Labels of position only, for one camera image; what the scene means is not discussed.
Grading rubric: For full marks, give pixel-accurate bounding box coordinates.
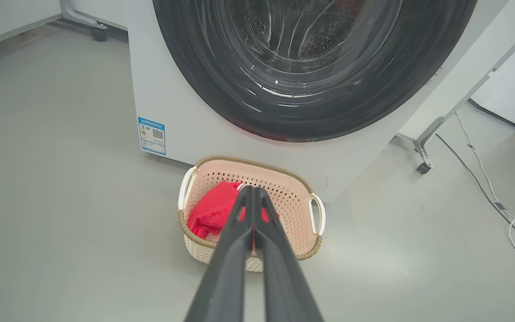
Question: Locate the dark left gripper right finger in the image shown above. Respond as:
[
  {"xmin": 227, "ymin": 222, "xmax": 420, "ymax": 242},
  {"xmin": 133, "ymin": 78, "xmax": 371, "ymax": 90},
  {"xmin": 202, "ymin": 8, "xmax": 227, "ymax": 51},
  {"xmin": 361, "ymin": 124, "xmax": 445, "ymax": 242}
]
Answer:
[{"xmin": 254, "ymin": 187, "xmax": 324, "ymax": 322}]

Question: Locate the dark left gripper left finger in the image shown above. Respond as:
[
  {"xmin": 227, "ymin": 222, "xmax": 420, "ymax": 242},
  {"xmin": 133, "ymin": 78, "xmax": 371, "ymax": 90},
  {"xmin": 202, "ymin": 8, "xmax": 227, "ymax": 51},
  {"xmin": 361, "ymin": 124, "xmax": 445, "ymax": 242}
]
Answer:
[{"xmin": 185, "ymin": 186, "xmax": 255, "ymax": 322}]

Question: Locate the red garment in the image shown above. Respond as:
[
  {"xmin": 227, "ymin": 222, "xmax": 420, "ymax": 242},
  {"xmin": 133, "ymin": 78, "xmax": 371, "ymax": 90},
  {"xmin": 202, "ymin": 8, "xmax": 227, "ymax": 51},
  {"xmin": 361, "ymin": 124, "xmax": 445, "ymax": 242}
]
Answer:
[{"xmin": 187, "ymin": 181, "xmax": 280, "ymax": 242}]

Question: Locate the dark round washing machine door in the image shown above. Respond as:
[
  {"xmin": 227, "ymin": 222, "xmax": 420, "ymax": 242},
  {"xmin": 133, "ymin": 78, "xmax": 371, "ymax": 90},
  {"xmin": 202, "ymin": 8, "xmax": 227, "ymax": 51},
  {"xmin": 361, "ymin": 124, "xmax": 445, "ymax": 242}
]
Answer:
[{"xmin": 152, "ymin": 0, "xmax": 478, "ymax": 143}]

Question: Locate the cream perforated laundry basket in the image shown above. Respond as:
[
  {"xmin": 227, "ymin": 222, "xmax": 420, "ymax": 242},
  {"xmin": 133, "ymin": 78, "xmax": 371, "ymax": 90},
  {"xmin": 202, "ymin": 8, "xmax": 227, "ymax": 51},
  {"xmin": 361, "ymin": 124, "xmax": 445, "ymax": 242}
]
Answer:
[{"xmin": 177, "ymin": 155, "xmax": 326, "ymax": 272}]

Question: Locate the white front-load washing machine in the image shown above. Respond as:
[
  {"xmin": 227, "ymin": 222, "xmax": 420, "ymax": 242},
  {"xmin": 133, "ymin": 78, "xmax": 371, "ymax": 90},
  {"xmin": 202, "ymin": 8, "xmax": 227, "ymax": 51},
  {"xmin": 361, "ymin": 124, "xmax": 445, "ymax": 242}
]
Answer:
[{"xmin": 127, "ymin": 0, "xmax": 511, "ymax": 203}]

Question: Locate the blue energy label sticker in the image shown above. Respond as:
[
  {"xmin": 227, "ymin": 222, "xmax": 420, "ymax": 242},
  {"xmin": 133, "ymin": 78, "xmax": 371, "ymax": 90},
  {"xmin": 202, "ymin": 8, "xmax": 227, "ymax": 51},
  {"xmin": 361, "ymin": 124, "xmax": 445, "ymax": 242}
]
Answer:
[{"xmin": 137, "ymin": 117, "xmax": 167, "ymax": 156}]

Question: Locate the steel perforated washer drum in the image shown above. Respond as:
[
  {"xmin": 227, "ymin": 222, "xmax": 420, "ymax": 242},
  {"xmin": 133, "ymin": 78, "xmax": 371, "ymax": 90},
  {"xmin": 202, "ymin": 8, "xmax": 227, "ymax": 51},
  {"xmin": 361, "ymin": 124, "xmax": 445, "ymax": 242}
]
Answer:
[{"xmin": 231, "ymin": 0, "xmax": 374, "ymax": 63}]

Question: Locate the grey frame leg with caster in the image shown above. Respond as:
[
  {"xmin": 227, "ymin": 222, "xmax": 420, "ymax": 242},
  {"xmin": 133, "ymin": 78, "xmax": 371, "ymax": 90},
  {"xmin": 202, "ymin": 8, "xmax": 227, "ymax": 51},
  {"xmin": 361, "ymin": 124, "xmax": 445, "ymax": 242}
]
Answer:
[
  {"xmin": 59, "ymin": 0, "xmax": 108, "ymax": 42},
  {"xmin": 413, "ymin": 72, "xmax": 495, "ymax": 175}
]

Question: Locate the thin black floor cable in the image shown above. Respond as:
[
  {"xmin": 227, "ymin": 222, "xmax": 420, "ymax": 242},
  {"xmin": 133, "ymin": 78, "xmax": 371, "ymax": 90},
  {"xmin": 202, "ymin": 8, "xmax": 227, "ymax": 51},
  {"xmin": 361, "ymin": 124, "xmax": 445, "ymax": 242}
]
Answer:
[{"xmin": 435, "ymin": 133, "xmax": 515, "ymax": 269}]

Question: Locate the thin white floor cable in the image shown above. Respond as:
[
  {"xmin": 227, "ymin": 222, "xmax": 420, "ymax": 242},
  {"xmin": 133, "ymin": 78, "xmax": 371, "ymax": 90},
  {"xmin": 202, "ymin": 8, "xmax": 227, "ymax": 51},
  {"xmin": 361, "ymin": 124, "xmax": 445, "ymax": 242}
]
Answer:
[{"xmin": 456, "ymin": 113, "xmax": 515, "ymax": 316}]

